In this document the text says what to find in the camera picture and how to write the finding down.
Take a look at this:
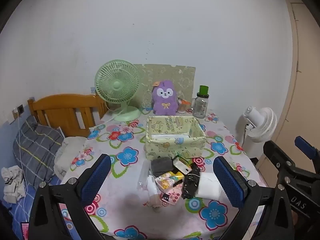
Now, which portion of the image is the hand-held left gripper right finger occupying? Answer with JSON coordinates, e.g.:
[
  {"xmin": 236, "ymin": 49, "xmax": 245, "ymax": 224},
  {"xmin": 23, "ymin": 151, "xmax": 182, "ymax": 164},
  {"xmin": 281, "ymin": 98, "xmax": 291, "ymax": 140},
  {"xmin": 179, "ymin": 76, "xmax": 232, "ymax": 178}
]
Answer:
[{"xmin": 213, "ymin": 156, "xmax": 294, "ymax": 240}]

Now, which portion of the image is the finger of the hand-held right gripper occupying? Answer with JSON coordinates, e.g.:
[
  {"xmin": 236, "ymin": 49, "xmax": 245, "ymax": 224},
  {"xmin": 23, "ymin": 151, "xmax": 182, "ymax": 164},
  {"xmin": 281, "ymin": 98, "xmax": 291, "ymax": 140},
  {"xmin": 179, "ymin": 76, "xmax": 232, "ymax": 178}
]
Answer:
[
  {"xmin": 295, "ymin": 137, "xmax": 320, "ymax": 174},
  {"xmin": 264, "ymin": 141, "xmax": 298, "ymax": 184}
]

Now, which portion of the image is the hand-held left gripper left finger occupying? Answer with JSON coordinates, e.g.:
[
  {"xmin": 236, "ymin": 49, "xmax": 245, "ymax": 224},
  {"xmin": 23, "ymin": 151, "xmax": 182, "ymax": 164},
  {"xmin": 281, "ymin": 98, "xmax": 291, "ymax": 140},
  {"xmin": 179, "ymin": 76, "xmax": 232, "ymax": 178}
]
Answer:
[{"xmin": 29, "ymin": 154, "xmax": 111, "ymax": 240}]

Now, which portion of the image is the white towel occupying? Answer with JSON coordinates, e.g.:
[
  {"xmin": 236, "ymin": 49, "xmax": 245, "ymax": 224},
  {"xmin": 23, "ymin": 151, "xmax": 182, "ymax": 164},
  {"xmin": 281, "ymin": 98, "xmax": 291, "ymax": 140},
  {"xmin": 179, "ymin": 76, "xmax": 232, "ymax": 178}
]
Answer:
[{"xmin": 195, "ymin": 172, "xmax": 223, "ymax": 200}]

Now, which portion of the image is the black plastic bag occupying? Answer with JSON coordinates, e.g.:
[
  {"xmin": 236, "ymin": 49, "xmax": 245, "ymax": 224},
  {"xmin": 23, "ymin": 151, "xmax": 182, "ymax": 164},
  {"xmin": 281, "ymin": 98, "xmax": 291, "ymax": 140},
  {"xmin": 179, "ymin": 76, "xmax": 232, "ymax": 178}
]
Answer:
[{"xmin": 182, "ymin": 162, "xmax": 202, "ymax": 200}]

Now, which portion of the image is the clear plastic bag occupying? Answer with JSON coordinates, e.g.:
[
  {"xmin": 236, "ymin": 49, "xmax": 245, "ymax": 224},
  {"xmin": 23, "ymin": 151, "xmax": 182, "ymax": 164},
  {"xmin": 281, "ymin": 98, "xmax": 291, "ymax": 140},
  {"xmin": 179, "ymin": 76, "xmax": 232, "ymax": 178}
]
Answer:
[{"xmin": 137, "ymin": 159, "xmax": 152, "ymax": 193}]

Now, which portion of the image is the small white green packet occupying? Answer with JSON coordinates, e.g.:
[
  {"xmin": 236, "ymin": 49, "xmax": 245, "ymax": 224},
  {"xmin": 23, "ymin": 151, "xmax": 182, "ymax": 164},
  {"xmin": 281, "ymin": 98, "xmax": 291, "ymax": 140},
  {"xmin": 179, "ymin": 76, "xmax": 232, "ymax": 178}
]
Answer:
[{"xmin": 172, "ymin": 155, "xmax": 192, "ymax": 174}]

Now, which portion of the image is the pink tissue pack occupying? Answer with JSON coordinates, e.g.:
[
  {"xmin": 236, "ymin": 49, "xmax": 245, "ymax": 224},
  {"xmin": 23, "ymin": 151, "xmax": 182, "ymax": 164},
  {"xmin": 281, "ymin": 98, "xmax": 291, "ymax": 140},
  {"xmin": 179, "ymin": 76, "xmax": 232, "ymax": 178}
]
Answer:
[{"xmin": 160, "ymin": 183, "xmax": 184, "ymax": 204}]

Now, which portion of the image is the white cloth roll with wooden clips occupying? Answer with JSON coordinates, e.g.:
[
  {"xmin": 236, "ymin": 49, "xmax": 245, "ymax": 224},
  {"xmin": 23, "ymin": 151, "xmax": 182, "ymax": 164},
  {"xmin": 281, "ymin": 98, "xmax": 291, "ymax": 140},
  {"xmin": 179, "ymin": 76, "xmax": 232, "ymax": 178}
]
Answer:
[{"xmin": 146, "ymin": 175, "xmax": 163, "ymax": 213}]

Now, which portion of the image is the yellow tissue pack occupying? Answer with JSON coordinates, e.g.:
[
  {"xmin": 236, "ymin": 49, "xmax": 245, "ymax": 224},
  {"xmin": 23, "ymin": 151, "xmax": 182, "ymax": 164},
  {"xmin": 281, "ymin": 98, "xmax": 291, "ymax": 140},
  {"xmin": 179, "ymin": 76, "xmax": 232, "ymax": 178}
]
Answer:
[{"xmin": 155, "ymin": 171, "xmax": 185, "ymax": 189}]

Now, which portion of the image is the yellow printed fabric storage box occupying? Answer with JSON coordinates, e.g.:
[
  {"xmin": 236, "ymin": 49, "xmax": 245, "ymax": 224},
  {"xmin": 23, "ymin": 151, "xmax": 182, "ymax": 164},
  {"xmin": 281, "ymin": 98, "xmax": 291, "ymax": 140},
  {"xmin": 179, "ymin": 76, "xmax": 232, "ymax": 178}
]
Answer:
[{"xmin": 145, "ymin": 115, "xmax": 207, "ymax": 160}]

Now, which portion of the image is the dark grey pouch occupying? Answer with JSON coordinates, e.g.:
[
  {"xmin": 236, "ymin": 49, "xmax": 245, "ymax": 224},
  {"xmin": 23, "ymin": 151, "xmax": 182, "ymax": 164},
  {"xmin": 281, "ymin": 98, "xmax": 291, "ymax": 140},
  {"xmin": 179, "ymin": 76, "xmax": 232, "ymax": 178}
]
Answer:
[{"xmin": 151, "ymin": 157, "xmax": 175, "ymax": 178}]

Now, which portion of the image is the floral tablecloth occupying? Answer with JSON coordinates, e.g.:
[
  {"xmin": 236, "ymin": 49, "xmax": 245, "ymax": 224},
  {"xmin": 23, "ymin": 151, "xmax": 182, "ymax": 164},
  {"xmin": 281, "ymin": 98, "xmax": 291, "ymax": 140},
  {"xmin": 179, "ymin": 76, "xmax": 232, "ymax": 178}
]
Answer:
[{"xmin": 60, "ymin": 107, "xmax": 268, "ymax": 240}]

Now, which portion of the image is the white standing fan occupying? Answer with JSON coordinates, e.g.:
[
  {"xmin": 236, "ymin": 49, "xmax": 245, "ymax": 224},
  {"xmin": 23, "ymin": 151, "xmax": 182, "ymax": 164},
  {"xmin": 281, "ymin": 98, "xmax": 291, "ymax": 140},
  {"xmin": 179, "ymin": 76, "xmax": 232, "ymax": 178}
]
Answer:
[{"xmin": 240, "ymin": 106, "xmax": 277, "ymax": 155}]

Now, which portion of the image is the white folded blanket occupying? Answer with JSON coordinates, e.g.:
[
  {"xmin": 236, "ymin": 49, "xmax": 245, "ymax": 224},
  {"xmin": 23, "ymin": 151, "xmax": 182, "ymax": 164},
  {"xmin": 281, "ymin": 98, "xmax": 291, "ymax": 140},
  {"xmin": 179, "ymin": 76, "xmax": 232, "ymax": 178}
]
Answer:
[{"xmin": 54, "ymin": 137, "xmax": 87, "ymax": 178}]

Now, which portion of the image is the beige door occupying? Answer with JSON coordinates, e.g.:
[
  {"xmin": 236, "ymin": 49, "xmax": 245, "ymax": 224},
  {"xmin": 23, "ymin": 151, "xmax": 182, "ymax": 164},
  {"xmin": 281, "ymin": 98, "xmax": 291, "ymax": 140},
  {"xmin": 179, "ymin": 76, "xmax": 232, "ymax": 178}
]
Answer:
[{"xmin": 257, "ymin": 0, "xmax": 320, "ymax": 173}]

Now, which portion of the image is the grey plaid pillow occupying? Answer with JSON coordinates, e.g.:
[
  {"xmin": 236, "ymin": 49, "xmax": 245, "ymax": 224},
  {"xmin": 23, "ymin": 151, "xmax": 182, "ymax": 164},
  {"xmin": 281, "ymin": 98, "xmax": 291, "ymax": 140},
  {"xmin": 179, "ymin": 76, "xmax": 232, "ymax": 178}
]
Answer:
[{"xmin": 15, "ymin": 115, "xmax": 64, "ymax": 188}]

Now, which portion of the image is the wooden bed headboard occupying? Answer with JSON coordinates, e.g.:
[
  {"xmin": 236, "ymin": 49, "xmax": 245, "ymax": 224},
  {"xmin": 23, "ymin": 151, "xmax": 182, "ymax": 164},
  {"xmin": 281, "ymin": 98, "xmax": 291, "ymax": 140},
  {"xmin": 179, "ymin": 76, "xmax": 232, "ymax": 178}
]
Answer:
[{"xmin": 27, "ymin": 94, "xmax": 108, "ymax": 138}]

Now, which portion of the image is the glass jar with green lid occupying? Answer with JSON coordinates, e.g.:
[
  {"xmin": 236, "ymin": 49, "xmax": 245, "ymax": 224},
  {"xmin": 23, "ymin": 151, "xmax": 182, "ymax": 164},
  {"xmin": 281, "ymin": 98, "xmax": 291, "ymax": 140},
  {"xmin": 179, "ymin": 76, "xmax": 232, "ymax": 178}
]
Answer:
[{"xmin": 192, "ymin": 85, "xmax": 210, "ymax": 119}]

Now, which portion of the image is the crumpled white cloth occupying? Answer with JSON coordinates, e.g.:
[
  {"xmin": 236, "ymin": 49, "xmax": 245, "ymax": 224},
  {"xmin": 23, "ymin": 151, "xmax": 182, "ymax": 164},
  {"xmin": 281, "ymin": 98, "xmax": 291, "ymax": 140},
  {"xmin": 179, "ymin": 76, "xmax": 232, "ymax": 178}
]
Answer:
[{"xmin": 1, "ymin": 165, "xmax": 25, "ymax": 203}]

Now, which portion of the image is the small pink item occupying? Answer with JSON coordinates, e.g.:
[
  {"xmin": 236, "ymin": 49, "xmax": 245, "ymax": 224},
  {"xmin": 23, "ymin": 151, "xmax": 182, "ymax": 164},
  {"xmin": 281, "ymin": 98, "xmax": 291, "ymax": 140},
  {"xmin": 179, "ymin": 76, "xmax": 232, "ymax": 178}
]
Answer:
[{"xmin": 21, "ymin": 222, "xmax": 30, "ymax": 240}]

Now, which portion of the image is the blue bed sheet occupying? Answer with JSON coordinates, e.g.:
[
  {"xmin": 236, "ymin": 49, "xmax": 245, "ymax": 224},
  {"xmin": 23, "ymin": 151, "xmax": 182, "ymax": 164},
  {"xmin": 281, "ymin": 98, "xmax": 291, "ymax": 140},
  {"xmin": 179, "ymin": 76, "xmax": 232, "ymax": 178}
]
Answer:
[{"xmin": 0, "ymin": 175, "xmax": 78, "ymax": 240}]

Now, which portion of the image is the green desk fan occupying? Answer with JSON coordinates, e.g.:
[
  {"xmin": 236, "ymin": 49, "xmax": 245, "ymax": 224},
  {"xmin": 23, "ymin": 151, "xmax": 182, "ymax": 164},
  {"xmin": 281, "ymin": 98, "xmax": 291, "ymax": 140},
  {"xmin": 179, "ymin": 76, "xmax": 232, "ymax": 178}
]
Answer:
[{"xmin": 95, "ymin": 59, "xmax": 141, "ymax": 122}]

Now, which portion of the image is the purple plush toy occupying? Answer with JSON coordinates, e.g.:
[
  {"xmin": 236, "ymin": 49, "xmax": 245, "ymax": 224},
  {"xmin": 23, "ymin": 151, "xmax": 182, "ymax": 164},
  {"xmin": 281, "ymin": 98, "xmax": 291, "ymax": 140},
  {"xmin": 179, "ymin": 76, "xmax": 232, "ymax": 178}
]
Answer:
[{"xmin": 152, "ymin": 79, "xmax": 178, "ymax": 115}]

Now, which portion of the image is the green patterned foam board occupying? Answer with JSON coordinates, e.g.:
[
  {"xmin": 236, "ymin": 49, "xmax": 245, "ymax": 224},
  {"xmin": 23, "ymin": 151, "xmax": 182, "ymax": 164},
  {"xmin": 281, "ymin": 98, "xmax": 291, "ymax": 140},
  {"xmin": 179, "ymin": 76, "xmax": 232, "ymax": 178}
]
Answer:
[{"xmin": 132, "ymin": 64, "xmax": 196, "ymax": 111}]

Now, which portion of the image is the black fan cable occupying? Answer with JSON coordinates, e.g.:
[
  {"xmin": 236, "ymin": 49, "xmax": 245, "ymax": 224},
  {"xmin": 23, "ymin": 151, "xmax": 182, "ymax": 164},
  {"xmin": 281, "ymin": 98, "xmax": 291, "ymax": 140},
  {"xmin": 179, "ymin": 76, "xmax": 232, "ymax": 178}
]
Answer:
[{"xmin": 241, "ymin": 122, "xmax": 250, "ymax": 146}]

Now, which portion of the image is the white fan power cable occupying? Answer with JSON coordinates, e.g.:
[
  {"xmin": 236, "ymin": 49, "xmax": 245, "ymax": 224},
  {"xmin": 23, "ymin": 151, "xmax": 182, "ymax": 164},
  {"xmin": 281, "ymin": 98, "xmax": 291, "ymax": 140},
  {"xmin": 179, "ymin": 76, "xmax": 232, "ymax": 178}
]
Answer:
[{"xmin": 89, "ymin": 109, "xmax": 125, "ymax": 132}]

